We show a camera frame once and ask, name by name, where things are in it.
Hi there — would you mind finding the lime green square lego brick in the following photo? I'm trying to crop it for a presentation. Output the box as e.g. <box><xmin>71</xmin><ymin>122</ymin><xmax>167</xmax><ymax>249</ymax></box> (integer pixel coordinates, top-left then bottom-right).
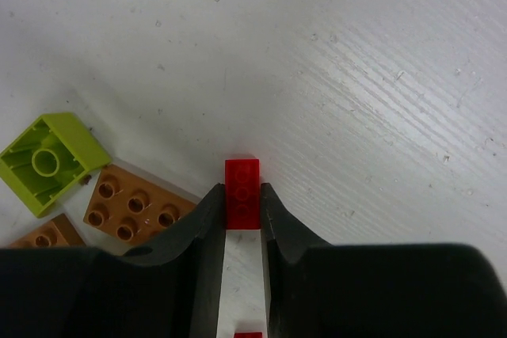
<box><xmin>1</xmin><ymin>112</ymin><xmax>112</xmax><ymax>218</ymax></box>

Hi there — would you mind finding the small red lego brick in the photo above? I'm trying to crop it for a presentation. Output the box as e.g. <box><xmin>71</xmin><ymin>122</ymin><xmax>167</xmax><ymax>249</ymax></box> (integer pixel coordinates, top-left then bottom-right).
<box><xmin>224</xmin><ymin>154</ymin><xmax>261</xmax><ymax>230</ymax></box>

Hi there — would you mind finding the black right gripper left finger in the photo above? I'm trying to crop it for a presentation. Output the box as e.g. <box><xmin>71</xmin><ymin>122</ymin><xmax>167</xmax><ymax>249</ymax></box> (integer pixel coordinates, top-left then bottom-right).
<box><xmin>1</xmin><ymin>184</ymin><xmax>225</xmax><ymax>337</ymax></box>

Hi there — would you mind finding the red lego plate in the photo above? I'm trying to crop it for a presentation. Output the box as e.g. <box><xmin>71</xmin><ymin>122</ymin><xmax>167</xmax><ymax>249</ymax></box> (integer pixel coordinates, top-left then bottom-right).
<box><xmin>233</xmin><ymin>332</ymin><xmax>263</xmax><ymax>338</ymax></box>

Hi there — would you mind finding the brown lego plate lower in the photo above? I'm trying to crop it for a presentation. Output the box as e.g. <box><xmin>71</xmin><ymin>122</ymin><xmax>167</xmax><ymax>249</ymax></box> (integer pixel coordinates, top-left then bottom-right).
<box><xmin>7</xmin><ymin>214</ymin><xmax>86</xmax><ymax>249</ymax></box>

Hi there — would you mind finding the brown lego plate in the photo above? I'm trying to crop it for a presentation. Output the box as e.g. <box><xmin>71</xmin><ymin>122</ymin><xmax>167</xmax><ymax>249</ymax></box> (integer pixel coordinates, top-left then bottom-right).
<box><xmin>7</xmin><ymin>214</ymin><xmax>86</xmax><ymax>249</ymax></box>
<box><xmin>83</xmin><ymin>165</ymin><xmax>196</xmax><ymax>245</ymax></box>

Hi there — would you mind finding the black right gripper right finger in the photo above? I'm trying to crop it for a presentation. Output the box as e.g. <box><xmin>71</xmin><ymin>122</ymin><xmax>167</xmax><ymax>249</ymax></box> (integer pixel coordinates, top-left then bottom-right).
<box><xmin>260</xmin><ymin>184</ymin><xmax>506</xmax><ymax>337</ymax></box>

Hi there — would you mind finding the brown lego plate upper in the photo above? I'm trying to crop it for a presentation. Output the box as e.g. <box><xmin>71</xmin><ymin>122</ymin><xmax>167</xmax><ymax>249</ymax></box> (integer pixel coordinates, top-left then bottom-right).
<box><xmin>83</xmin><ymin>165</ymin><xmax>196</xmax><ymax>245</ymax></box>

